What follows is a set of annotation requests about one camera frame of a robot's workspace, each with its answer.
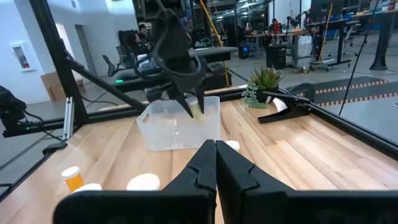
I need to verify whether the black table clamp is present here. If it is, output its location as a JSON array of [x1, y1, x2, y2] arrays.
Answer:
[[42, 141, 68, 156]]

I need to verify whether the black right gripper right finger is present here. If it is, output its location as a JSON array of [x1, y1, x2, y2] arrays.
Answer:
[[216, 139, 398, 224]]

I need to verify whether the yellow pole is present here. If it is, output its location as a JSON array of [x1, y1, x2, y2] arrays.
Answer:
[[197, 0, 231, 88]]

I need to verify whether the fire extinguisher wall cabinet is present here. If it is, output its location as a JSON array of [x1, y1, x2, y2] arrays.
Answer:
[[11, 41, 37, 73]]

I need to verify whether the brown cardboard box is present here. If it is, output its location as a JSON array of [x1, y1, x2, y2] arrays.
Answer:
[[40, 71, 86, 102]]

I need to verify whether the thin black cable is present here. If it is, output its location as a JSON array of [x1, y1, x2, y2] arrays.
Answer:
[[338, 0, 381, 116]]

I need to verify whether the black computer tower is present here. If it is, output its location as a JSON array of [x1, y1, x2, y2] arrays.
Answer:
[[266, 44, 287, 70]]

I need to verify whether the dark grey desk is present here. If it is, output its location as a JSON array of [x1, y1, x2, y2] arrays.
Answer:
[[188, 45, 239, 63]]

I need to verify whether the black mat with orange stripes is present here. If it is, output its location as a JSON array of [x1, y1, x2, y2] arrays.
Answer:
[[313, 76, 398, 108]]

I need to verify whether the small potted succulent plant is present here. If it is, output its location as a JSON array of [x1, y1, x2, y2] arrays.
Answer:
[[241, 66, 284, 110]]

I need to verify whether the black table-level camera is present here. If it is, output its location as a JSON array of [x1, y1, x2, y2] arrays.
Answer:
[[0, 85, 29, 138]]

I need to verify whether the black aluminium table frame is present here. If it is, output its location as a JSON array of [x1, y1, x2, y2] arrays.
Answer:
[[0, 0, 398, 203]]

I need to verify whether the wooden desk with black legs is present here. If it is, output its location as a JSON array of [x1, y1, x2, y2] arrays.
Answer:
[[244, 18, 354, 73], [351, 9, 398, 72]]

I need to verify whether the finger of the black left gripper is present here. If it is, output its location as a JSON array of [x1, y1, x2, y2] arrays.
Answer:
[[194, 85, 206, 114], [146, 86, 194, 119]]

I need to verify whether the silver metal bracket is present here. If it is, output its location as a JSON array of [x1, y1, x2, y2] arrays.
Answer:
[[62, 96, 76, 141]]

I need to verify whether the person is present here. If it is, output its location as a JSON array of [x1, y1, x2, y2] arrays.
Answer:
[[269, 17, 282, 34], [124, 30, 153, 62], [137, 24, 149, 41]]

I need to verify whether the black spring clamp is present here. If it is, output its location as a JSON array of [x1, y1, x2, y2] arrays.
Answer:
[[257, 90, 312, 124]]

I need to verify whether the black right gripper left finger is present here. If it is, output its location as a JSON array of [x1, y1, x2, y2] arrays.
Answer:
[[52, 139, 218, 224]]

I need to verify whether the black office chair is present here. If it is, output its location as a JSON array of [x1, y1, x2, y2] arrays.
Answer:
[[101, 45, 131, 78]]

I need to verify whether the white ball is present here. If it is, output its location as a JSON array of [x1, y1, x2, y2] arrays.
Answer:
[[186, 96, 205, 122], [73, 182, 103, 194], [60, 166, 85, 193]]

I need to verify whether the orange pill bottle white cap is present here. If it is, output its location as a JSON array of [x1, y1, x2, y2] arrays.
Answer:
[[126, 172, 161, 192], [225, 139, 241, 152]]

